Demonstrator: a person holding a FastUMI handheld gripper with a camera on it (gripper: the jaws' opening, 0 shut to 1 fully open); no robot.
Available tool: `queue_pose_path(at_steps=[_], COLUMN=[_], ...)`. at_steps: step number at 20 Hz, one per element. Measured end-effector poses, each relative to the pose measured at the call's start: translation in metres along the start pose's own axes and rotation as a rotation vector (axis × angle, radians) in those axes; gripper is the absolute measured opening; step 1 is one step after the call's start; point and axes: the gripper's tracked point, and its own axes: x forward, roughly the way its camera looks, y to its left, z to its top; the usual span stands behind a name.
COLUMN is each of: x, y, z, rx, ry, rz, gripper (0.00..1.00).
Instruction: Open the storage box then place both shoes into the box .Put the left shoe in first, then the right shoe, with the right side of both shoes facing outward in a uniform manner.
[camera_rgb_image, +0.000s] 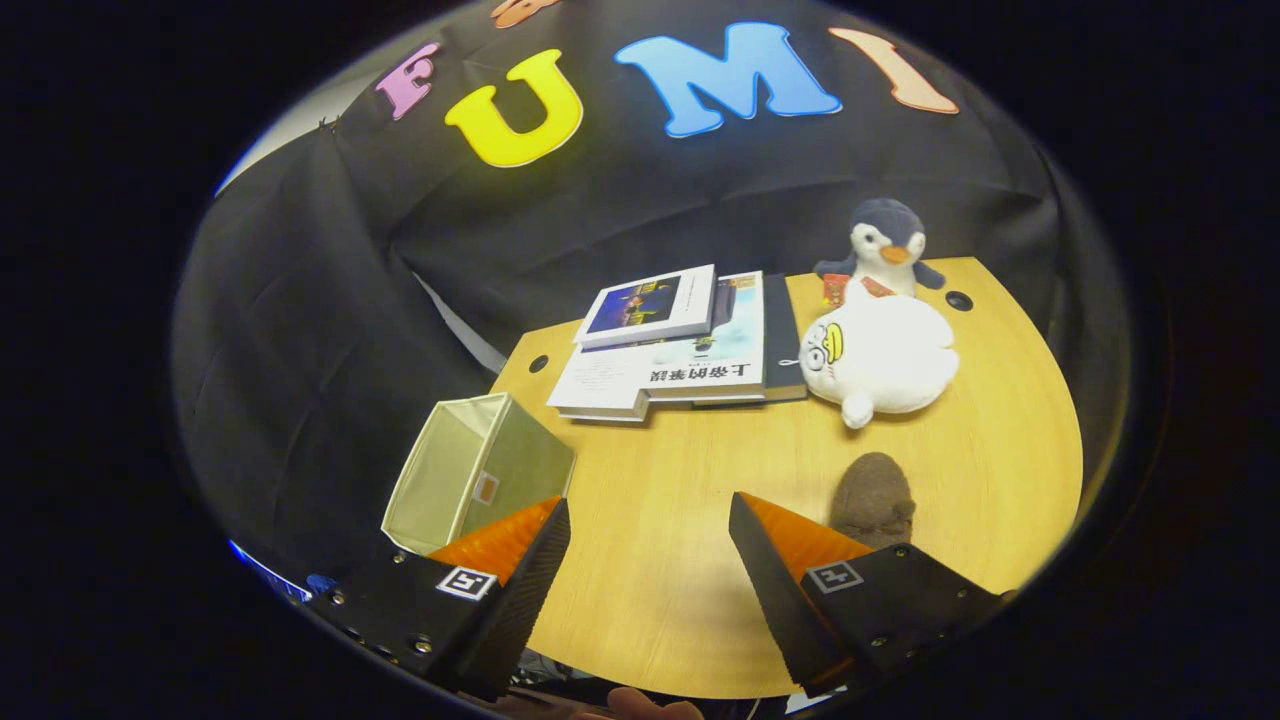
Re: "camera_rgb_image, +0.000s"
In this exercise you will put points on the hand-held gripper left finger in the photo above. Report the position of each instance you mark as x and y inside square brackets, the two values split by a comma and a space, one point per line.
[525, 600]

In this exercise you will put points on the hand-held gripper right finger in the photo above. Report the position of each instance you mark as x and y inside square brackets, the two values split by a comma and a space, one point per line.
[780, 600]

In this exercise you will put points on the brown fuzzy shoe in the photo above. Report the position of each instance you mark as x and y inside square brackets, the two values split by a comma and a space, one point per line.
[870, 495]

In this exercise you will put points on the green fabric storage box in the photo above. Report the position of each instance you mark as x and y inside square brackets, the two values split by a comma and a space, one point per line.
[520, 460]

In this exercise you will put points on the blue crumpled object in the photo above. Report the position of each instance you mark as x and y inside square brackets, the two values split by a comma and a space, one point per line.
[320, 582]

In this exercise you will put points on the white text-covered book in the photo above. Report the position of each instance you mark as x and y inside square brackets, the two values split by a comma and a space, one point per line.
[600, 385]

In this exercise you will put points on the printed paper sheets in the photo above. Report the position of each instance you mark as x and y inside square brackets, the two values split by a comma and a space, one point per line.
[265, 572]

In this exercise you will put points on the white seal plush toy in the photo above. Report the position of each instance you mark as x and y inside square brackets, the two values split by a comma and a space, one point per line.
[885, 360]

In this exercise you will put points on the dark covered book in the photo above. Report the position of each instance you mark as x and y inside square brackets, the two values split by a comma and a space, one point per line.
[780, 330]

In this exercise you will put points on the book with blue picture cover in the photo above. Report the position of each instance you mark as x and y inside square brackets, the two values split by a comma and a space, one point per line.
[650, 305]

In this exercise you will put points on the penguin plush toy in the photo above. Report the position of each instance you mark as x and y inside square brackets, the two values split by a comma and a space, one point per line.
[885, 250]

